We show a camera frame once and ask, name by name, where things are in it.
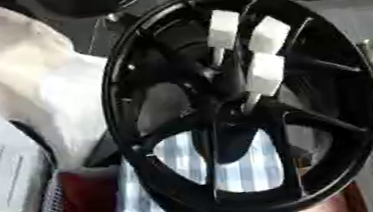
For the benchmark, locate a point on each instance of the black spoked wheel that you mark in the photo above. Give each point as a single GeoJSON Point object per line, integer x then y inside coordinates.
{"type": "Point", "coordinates": [164, 187]}

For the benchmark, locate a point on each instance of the white pin with stem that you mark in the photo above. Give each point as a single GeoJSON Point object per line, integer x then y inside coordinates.
{"type": "Point", "coordinates": [269, 35]}
{"type": "Point", "coordinates": [265, 73]}
{"type": "Point", "coordinates": [223, 28]}

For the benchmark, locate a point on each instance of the white mesh basket red inside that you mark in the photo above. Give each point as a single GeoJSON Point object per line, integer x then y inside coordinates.
{"type": "Point", "coordinates": [84, 203]}

